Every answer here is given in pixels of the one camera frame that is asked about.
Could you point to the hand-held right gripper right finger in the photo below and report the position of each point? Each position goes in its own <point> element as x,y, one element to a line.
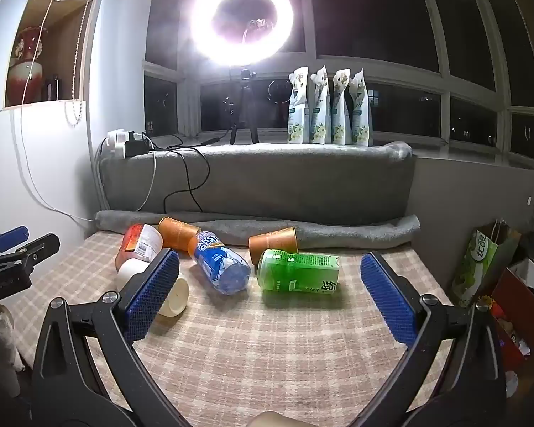
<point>389,298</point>

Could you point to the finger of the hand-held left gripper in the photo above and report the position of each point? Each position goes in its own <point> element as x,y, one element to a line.
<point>42,249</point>
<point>11,236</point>

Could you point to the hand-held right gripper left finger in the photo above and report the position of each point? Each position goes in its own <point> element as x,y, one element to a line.
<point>153,296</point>

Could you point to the orange paper cup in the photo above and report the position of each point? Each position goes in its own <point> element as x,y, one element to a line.
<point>271,241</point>
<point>176,231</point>

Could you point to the white cup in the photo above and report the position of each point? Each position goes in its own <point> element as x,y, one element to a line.
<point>178,296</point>

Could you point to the red bottle with white label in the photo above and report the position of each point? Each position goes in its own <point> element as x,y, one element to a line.
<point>140,243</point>

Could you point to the rolled grey blanket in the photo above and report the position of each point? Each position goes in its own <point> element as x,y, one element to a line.
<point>360,231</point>

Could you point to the blue plastic bottle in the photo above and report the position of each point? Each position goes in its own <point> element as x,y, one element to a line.
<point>222,267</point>

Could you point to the green plastic bottle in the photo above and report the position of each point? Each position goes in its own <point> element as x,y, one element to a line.
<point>298,272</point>

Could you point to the green paper shopping bag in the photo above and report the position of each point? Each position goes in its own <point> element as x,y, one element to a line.
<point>480,262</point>

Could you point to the checked beige cloth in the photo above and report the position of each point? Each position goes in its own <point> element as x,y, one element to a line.
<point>249,347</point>

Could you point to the red cardboard box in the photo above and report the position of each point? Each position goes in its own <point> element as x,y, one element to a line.
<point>516,311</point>

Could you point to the white power strip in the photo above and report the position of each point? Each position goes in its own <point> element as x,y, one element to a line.
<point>115,142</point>

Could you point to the black power adapter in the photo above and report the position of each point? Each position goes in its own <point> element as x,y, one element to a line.
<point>138,146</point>

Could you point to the grey blanket cover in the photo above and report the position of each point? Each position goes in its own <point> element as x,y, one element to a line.
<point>293,182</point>

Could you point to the small dark bottle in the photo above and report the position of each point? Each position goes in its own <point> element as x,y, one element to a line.
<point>53,89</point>

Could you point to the red and white vase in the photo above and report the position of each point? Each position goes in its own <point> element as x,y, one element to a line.
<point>24,75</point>

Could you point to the white floral pouch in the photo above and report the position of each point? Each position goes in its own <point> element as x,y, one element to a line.
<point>320,113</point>
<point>362,118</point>
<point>299,111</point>
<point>341,115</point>

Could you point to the black tripod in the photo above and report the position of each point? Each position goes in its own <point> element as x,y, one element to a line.
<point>244,98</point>

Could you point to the wooden wall shelf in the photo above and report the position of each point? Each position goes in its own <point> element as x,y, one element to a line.
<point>71,26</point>

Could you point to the window frame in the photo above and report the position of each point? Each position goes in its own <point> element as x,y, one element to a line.
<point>445,80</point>

